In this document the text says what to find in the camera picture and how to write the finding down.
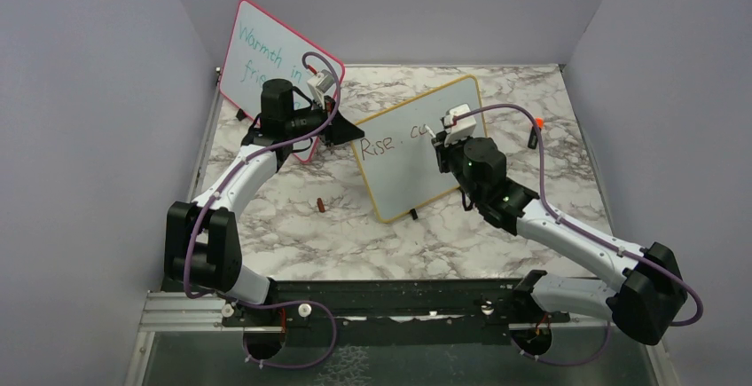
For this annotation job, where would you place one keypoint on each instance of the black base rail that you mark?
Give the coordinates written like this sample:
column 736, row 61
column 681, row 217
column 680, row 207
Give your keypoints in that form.
column 390, row 313

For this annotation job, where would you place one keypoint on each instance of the orange capped black marker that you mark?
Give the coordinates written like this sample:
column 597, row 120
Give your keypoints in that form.
column 534, row 132

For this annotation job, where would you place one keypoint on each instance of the yellow framed whiteboard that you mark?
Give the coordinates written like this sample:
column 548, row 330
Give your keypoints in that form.
column 395, row 155

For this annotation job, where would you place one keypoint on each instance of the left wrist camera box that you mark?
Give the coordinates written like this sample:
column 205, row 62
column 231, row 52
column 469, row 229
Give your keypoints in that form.
column 318, row 85

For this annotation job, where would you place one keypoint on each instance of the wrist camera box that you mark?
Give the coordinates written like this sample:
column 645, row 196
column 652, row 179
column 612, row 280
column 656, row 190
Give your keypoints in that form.
column 458, row 123
column 318, row 85

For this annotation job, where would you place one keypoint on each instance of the pink framed whiteboard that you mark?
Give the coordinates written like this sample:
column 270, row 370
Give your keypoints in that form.
column 261, row 48

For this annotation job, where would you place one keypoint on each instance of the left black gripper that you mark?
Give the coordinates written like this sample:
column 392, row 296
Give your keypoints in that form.
column 340, row 131

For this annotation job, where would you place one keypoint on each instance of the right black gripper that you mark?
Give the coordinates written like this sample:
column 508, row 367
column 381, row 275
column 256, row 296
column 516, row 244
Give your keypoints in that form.
column 442, row 152

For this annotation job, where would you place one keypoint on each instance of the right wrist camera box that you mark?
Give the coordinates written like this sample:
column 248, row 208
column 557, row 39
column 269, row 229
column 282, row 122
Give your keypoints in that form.
column 458, row 123

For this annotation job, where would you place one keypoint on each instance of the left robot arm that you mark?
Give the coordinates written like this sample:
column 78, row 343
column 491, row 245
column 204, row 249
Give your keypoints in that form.
column 202, row 247

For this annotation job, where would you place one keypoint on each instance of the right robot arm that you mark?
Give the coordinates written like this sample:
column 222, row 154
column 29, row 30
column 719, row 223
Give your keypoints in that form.
column 636, row 288

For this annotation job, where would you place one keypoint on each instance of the white whiteboard marker pen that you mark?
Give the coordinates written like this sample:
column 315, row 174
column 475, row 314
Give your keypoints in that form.
column 429, row 131

